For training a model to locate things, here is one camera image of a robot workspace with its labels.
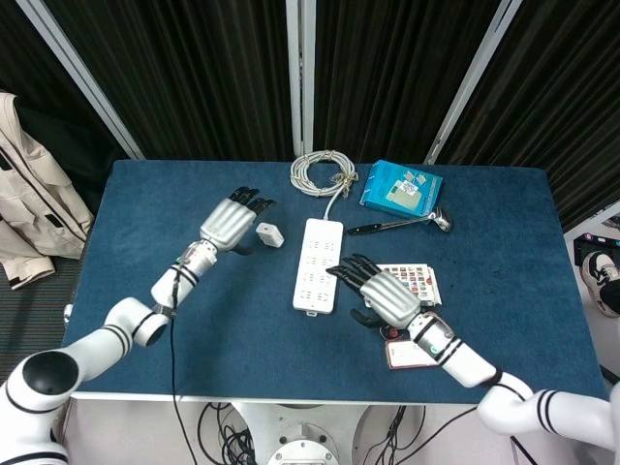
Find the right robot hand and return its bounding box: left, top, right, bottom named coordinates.
left=325, top=253, right=421, bottom=330

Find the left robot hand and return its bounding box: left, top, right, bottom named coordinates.
left=199, top=186, right=277, bottom=256

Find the white plug adapter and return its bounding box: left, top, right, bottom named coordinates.
left=255, top=222, right=285, bottom=248

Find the white power strip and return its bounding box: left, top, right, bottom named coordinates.
left=292, top=217, right=346, bottom=319

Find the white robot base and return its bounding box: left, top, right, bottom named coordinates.
left=232, top=403, right=375, bottom=465

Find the white picture card pack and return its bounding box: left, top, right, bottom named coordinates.
left=375, top=263, right=445, bottom=308

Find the red white card packet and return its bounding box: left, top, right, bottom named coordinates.
left=385, top=337, right=445, bottom=371

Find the blue cardboard box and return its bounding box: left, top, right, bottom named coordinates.
left=358, top=159, right=445, bottom=218

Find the blue table mat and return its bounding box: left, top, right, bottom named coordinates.
left=60, top=159, right=606, bottom=406

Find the black curtain panel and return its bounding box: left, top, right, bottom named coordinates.
left=434, top=0, right=620, bottom=233
left=43, top=0, right=297, bottom=162
left=0, top=0, right=141, bottom=161
left=313, top=0, right=499, bottom=164

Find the black garment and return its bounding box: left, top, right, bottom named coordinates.
left=13, top=96, right=128, bottom=224

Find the beige jacket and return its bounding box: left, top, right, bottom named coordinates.
left=0, top=90, right=96, bottom=292

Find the black white sneaker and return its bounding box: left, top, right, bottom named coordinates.
left=580, top=250, right=620, bottom=319

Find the black device purple dot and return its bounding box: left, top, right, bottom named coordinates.
left=573, top=232, right=620, bottom=267

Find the steel ladle black handle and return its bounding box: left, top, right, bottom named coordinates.
left=344, top=206, right=454, bottom=238

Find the white cable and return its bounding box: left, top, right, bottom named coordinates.
left=289, top=150, right=360, bottom=224

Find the black floor cable bundle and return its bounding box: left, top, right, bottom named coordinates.
left=360, top=404, right=428, bottom=465
left=197, top=401, right=258, bottom=465

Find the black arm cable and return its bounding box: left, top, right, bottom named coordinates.
left=168, top=261, right=189, bottom=465

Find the white partition post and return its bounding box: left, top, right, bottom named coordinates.
left=15, top=0, right=145, bottom=161
left=422, top=0, right=523, bottom=165
left=285, top=0, right=317, bottom=157

